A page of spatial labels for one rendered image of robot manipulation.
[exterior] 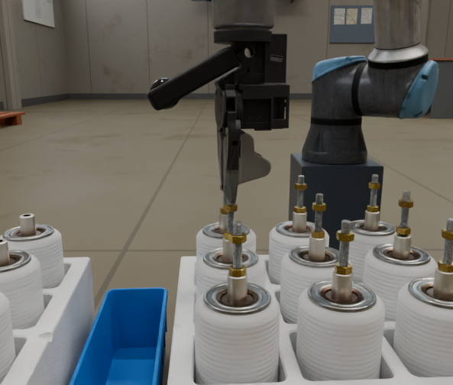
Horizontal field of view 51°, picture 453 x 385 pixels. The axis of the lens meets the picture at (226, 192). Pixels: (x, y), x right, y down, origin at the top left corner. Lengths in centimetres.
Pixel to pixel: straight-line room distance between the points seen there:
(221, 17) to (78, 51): 983
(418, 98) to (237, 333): 66
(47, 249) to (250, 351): 38
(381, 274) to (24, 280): 47
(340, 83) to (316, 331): 65
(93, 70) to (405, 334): 990
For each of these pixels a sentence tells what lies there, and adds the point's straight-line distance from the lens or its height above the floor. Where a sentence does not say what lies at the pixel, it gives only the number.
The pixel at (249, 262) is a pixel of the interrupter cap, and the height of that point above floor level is 25.
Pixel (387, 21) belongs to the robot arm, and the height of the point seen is 59.
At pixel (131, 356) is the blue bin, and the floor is 0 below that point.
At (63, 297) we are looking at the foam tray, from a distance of 74.
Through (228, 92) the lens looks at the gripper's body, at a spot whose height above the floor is 47.
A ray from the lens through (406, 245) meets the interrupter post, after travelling 69.
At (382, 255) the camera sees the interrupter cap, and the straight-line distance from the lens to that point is 69.
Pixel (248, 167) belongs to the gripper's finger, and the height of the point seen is 38.
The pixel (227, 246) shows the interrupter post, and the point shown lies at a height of 27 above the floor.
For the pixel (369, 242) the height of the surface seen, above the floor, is 24.
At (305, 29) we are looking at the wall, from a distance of 1013.
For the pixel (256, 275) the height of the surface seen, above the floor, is 24.
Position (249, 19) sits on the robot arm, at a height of 55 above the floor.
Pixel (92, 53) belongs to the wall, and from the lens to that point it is 1030.
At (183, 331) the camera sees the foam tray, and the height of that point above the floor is 18.
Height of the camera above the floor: 49
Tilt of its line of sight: 14 degrees down
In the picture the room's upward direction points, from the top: straight up
